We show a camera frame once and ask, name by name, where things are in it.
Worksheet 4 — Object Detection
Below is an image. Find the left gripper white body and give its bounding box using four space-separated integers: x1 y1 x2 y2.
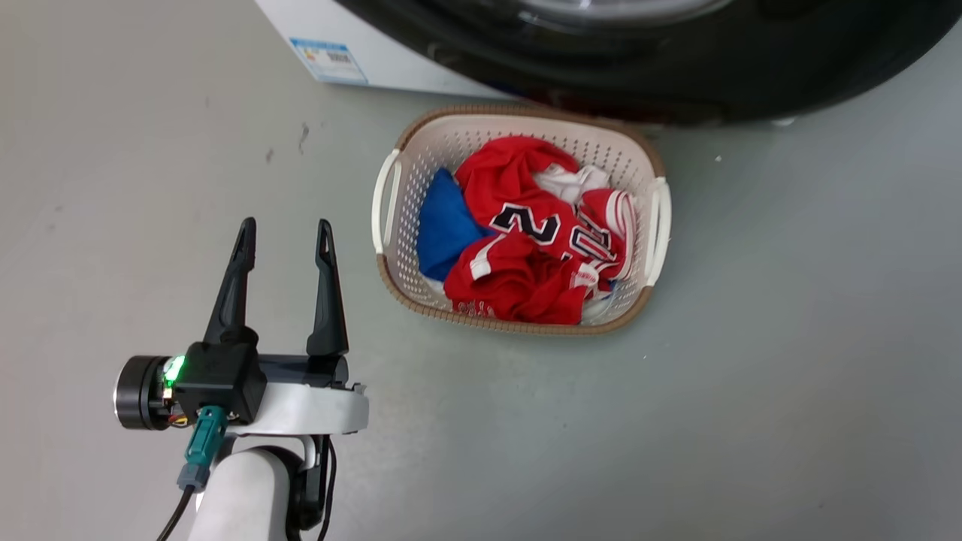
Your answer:
113 353 370 438

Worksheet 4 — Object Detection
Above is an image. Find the white washing machine body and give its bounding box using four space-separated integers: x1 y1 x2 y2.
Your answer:
254 0 521 101

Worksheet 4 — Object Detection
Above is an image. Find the blue garment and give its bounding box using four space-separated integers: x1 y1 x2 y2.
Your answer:
416 167 497 283

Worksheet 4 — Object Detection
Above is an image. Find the blue white energy label sticker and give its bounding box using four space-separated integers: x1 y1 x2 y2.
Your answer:
289 37 370 86

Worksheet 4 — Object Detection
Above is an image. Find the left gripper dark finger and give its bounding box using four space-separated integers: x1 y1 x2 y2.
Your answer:
306 219 350 358
203 217 260 348

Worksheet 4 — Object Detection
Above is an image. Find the beige plastic laundry basket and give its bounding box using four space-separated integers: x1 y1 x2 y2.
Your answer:
371 104 672 336

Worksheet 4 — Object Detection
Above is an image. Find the black cable with teal connector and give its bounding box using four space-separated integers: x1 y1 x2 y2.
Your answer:
156 405 229 541

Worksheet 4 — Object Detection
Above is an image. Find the red basketball jersey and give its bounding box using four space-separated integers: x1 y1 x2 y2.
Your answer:
443 136 638 325

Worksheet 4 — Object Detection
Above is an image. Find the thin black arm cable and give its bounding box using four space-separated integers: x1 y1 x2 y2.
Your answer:
316 436 337 541

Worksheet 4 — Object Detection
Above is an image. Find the white garment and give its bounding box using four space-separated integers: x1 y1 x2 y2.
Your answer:
533 163 612 206

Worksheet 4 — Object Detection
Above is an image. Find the black round washing machine door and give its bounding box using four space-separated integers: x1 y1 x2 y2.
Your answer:
334 0 962 126

